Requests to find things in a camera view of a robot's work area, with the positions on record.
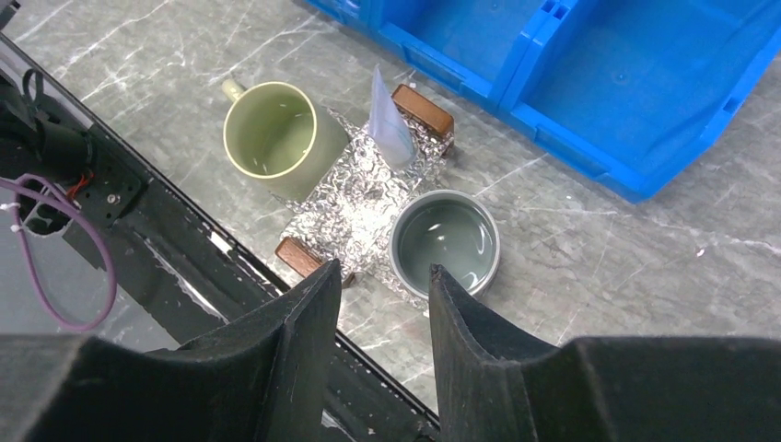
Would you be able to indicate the clear textured oval tray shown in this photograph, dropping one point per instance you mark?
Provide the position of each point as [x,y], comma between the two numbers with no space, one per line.
[350,213]

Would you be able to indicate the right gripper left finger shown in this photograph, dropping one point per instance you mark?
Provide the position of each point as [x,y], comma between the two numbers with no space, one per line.
[262,377]

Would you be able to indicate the white toothpaste tube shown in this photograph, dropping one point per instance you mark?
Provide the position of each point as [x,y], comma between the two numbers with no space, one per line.
[388,128]

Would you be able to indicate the clear holder with wooden ends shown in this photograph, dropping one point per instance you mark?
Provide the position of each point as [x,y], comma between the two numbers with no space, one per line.
[408,101]

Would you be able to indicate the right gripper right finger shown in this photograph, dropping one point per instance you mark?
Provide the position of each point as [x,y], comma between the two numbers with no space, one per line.
[496,382]

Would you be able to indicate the grey ceramic mug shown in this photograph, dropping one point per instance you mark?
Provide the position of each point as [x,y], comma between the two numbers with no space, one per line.
[449,228]

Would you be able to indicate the green ceramic mug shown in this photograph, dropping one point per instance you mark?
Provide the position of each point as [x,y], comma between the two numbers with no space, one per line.
[275,133]

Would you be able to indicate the blue three-compartment bin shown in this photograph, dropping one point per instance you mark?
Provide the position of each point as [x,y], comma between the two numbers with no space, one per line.
[628,93]

